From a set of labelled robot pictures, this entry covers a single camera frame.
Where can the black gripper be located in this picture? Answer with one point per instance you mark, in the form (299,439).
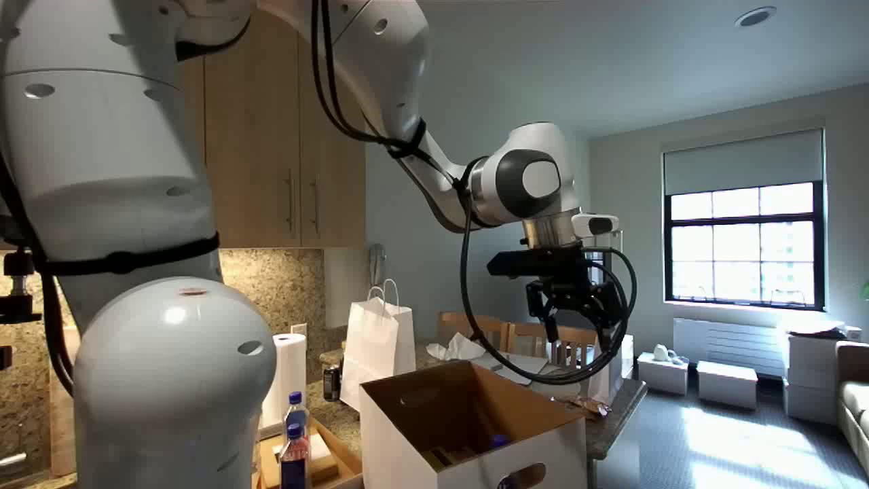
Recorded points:
(551,268)

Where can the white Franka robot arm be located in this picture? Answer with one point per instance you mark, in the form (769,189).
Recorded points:
(110,137)

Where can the white storage box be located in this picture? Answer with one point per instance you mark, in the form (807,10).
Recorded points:
(727,383)
(664,374)

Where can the white cardboard box brown inside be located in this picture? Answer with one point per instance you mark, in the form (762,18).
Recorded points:
(471,451)

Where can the clear plastic bottle blue cap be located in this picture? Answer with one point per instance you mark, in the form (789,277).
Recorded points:
(293,466)
(296,419)

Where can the crumpled white paper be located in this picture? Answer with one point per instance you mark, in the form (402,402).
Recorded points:
(456,345)

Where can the black framed window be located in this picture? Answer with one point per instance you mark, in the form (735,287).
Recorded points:
(746,246)

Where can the white paper shopping bag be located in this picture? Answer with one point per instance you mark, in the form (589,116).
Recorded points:
(375,349)

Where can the grey roller blind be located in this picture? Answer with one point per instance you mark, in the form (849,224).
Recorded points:
(742,165)

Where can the white drawer stack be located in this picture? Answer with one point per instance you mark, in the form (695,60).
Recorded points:
(814,381)

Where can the dark jar with script print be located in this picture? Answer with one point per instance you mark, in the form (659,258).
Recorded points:
(333,381)

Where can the shallow cardboard tray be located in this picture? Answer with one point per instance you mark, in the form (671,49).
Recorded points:
(330,462)

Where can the green potted plant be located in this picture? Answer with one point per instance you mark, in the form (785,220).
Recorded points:
(865,290)

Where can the beige sofa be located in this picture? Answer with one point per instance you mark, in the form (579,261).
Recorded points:
(856,398)

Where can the white paper towel roll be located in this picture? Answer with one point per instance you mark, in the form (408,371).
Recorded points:
(289,371)

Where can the round ceiling light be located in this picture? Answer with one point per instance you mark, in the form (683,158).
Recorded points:
(755,14)

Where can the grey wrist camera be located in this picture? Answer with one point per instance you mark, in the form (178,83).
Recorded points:
(592,224)

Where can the white wall radiator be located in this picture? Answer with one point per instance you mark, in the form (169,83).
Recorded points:
(724,344)

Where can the wall cabinet unit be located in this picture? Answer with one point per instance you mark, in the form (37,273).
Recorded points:
(261,137)

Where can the black metal clamp bracket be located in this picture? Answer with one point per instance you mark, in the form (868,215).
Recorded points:
(18,300)

